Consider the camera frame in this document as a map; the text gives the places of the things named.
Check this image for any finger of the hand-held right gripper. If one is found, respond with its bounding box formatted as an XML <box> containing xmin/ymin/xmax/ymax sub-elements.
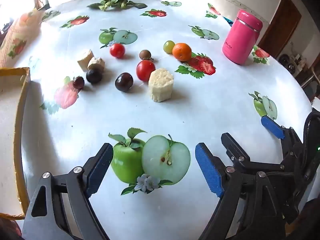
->
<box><xmin>221</xmin><ymin>133</ymin><xmax>283</xmax><ymax>173</ymax></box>
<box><xmin>261</xmin><ymin>115</ymin><xmax>302</xmax><ymax>160</ymax></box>

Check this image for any black round fruit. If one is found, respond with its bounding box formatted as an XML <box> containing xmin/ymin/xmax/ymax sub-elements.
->
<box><xmin>86</xmin><ymin>68</ymin><xmax>103</xmax><ymax>84</ymax></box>

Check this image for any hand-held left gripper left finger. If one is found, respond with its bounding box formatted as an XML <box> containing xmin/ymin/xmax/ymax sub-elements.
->
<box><xmin>22</xmin><ymin>143</ymin><xmax>114</xmax><ymax>240</ymax></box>

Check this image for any white fruit print tablecloth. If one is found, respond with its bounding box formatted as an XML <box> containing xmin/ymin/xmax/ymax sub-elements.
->
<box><xmin>0</xmin><ymin>0</ymin><xmax>317</xmax><ymax>240</ymax></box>

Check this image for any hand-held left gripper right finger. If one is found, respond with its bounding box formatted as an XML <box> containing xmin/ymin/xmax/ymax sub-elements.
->
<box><xmin>195</xmin><ymin>142</ymin><xmax>285</xmax><ymax>240</ymax></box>

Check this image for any brown wooden door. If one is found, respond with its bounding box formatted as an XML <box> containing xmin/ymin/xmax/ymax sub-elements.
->
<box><xmin>257</xmin><ymin>0</ymin><xmax>302</xmax><ymax>58</ymax></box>

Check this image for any pink thermos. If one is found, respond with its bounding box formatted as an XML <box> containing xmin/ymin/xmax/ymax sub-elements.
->
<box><xmin>222</xmin><ymin>9</ymin><xmax>263</xmax><ymax>65</ymax></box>

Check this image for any large red tomato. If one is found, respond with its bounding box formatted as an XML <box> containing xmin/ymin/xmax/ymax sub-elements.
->
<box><xmin>136</xmin><ymin>59</ymin><xmax>156</xmax><ymax>82</ymax></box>

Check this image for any small dark red fruit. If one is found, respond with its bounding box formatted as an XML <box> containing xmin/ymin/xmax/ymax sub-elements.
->
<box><xmin>72</xmin><ymin>76</ymin><xmax>85</xmax><ymax>90</ymax></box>

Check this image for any yellow-rimmed white box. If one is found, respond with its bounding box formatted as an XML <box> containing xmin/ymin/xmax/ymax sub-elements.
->
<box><xmin>0</xmin><ymin>67</ymin><xmax>32</xmax><ymax>220</ymax></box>

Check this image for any small red tomato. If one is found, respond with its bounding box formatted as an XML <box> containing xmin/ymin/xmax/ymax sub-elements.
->
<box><xmin>110</xmin><ymin>43</ymin><xmax>125</xmax><ymax>59</ymax></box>

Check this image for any green grape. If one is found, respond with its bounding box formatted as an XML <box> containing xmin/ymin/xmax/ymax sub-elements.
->
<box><xmin>163</xmin><ymin>40</ymin><xmax>175</xmax><ymax>54</ymax></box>

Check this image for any dark purple plum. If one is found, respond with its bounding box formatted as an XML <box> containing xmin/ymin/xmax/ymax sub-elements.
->
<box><xmin>115</xmin><ymin>72</ymin><xmax>134</xmax><ymax>92</ymax></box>

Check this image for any beige fruit print cloth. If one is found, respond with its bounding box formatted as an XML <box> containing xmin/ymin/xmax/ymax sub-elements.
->
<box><xmin>0</xmin><ymin>7</ymin><xmax>60</xmax><ymax>68</ymax></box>

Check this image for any orange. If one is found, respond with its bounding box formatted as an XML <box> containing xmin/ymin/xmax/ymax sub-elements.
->
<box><xmin>172</xmin><ymin>42</ymin><xmax>192</xmax><ymax>62</ymax></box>

